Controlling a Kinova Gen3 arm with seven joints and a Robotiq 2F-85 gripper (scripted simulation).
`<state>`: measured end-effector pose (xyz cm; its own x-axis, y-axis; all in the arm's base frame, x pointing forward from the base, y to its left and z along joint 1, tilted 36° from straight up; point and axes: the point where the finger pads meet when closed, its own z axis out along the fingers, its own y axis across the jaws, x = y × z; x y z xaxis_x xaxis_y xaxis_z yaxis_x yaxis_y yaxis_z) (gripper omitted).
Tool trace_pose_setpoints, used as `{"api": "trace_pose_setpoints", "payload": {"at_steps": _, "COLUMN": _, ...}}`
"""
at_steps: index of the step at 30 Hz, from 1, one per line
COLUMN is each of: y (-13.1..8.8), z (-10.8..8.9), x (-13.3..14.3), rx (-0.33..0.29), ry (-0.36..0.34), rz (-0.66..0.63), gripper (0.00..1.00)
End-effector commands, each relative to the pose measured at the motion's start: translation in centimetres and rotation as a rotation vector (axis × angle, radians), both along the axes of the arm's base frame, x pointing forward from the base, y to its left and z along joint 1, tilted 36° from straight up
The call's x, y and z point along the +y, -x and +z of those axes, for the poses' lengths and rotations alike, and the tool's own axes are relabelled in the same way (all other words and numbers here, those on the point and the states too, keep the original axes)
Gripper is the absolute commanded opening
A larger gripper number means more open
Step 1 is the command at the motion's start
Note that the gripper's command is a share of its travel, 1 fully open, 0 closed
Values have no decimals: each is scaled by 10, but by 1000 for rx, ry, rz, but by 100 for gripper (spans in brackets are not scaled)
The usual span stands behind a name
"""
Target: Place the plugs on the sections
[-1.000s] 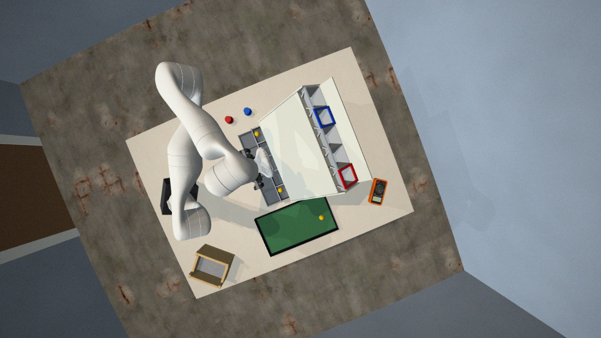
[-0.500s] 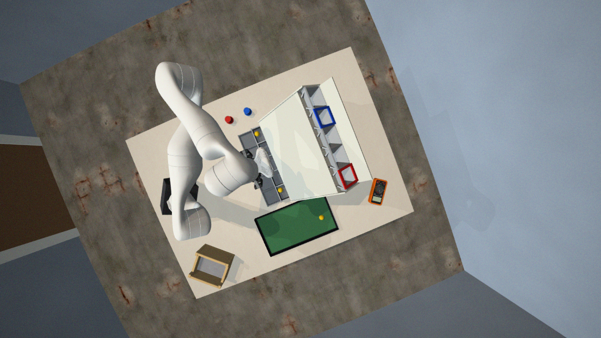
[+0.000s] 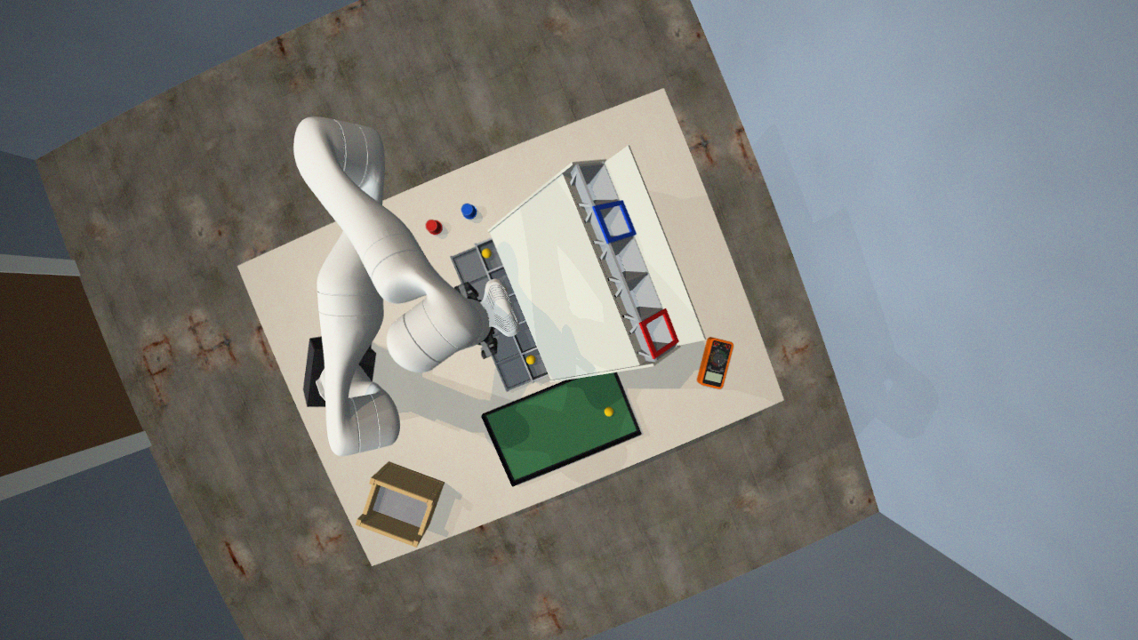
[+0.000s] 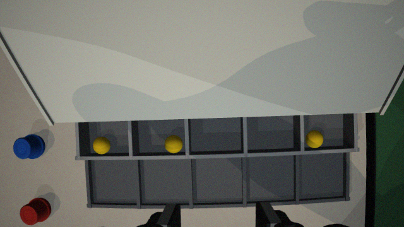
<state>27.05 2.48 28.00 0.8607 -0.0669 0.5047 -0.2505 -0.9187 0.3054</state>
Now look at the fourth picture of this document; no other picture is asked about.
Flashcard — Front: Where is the red plug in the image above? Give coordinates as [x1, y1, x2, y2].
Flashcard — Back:
[20, 198, 51, 225]

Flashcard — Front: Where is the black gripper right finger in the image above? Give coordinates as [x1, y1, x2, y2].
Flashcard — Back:
[256, 202, 349, 227]

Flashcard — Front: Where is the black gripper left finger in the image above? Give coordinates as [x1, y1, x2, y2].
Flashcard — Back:
[137, 204, 181, 227]

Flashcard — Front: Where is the blue plastic cap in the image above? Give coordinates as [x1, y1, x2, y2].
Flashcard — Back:
[13, 134, 45, 159]

